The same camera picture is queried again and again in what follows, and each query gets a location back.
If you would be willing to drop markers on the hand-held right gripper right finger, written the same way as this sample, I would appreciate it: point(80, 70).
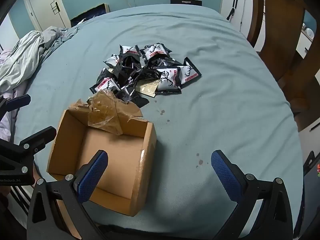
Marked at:
point(225, 177)

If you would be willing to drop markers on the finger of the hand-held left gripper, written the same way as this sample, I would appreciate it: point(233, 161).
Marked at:
point(20, 100)
point(40, 136)

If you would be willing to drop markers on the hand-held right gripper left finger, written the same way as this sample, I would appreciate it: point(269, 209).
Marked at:
point(92, 177)

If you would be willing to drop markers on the brown cardboard box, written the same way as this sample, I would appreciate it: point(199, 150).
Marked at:
point(115, 142)

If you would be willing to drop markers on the beige printed card sheet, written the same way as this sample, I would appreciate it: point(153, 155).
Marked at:
point(147, 88)

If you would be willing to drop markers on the pile of black white packets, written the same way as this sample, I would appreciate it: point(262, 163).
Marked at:
point(130, 72)

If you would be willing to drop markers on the person's bare leg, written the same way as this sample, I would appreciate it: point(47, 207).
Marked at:
point(38, 176)

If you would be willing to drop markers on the black white striped cloth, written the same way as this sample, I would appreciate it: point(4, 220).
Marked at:
point(18, 198)

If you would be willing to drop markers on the lilac blanket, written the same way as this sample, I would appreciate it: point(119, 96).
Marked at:
point(7, 127)

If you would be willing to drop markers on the crumpled grey duvet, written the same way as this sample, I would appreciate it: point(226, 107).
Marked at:
point(25, 52)

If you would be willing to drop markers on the crumpled clear plastic wrap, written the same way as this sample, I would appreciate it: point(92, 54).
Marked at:
point(107, 112)

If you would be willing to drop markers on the white wardrobe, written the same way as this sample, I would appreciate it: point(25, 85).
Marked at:
point(7, 32)

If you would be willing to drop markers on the white door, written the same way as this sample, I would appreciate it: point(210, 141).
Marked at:
point(40, 2)

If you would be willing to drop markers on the dark blue framed panel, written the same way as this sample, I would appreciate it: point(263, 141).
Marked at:
point(90, 13)

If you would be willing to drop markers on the white drawer unit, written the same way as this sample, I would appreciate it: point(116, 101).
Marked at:
point(303, 41)

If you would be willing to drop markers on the brown wooden chair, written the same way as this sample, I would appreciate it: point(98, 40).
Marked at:
point(282, 30)

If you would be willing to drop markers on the white cabinet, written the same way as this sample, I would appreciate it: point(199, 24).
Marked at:
point(246, 10)

